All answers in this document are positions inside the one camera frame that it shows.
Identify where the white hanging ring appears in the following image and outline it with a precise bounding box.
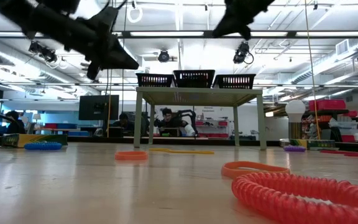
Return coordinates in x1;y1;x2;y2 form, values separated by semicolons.
126;5;144;24

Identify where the red plastic storage bin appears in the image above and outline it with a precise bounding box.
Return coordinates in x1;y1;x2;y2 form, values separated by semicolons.
308;99;347;112

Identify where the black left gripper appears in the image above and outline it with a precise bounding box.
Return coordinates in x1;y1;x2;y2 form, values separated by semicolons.
70;12;139;81

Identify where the black ceiling camera with cable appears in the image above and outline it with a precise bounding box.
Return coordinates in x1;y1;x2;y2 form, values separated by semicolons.
232;41;255;65

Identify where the white bulb table lamp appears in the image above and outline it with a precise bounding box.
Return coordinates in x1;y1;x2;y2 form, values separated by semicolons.
284;99;306;141

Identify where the small black ceiling camera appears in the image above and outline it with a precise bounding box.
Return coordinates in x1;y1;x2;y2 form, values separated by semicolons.
157;49;171;63

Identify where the black overhead rig beam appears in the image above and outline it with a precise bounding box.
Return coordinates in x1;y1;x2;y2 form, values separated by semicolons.
0;30;358;39

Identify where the yellow rubber band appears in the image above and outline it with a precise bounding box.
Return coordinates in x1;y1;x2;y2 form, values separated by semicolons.
149;147;216;156

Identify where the orange rubber band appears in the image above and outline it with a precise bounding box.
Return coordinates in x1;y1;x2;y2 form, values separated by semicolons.
220;161;291;180
114;151;149;162

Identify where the yellow hanging cord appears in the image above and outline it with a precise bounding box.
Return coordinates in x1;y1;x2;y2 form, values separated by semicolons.
304;0;321;140

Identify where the black ceiling camera cluster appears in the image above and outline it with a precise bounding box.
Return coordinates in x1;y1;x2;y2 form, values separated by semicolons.
28;41;58;63

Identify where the green perforated metal shelf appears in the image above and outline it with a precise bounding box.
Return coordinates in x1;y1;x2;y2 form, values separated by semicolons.
134;86;267;151

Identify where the blue spiral coil bracelet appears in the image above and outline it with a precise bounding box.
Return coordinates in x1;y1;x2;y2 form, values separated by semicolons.
24;141;63;152

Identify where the person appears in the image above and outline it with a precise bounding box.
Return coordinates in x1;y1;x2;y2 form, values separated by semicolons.
112;112;136;138
4;110;27;135
153;107;198;138

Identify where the red rubber band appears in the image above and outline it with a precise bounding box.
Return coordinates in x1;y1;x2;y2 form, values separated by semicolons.
319;149;358;157

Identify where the red-orange spiral coil bracelet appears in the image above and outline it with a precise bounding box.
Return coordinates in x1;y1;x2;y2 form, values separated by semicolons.
231;172;358;224

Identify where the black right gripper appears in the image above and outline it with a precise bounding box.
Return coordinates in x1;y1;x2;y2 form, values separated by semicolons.
211;0;275;41

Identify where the black slotted plastic basket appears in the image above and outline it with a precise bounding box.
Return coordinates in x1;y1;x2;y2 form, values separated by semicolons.
135;72;176;88
173;69;216;89
212;73;257;90

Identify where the purple spiral coil bracelet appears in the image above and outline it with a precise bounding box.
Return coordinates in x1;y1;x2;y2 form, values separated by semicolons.
283;145;307;153

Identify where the yellow green crayon box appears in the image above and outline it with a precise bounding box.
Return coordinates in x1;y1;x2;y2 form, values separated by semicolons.
279;138;337;151
1;133;69;148

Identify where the black monitor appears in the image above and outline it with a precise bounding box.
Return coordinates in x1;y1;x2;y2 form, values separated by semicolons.
78;95;120;121

